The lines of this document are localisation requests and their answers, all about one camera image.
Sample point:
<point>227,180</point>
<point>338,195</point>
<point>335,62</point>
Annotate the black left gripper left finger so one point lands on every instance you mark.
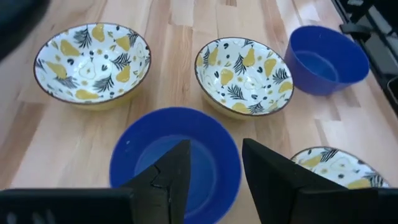
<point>169,186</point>

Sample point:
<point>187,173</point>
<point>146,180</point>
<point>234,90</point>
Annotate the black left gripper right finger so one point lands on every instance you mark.
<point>270,180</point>

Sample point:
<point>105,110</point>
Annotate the blue plastic bowl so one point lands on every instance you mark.
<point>326,62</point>
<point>211,149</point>

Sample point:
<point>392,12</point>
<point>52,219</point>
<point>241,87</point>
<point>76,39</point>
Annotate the yellow pear-patterned ceramic bowl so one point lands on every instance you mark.
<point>245,77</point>
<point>93,62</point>
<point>339,168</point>

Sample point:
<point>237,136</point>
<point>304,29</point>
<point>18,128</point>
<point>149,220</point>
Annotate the black metal rail frame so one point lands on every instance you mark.
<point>373,46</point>

